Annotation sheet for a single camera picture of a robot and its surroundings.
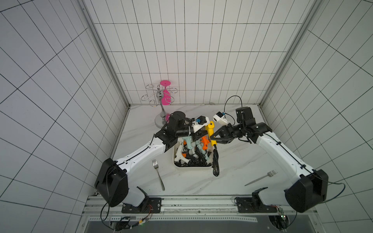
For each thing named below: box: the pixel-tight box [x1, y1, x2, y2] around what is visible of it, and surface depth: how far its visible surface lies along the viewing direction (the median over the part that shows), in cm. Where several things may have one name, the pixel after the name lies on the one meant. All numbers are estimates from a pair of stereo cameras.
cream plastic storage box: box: [172, 137, 214, 169], surface depth 87 cm
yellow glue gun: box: [204, 120, 220, 177], surface depth 62 cm
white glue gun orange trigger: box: [174, 141, 191, 164], surface depth 87 cm
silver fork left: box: [152, 159, 166, 191], surface depth 87 cm
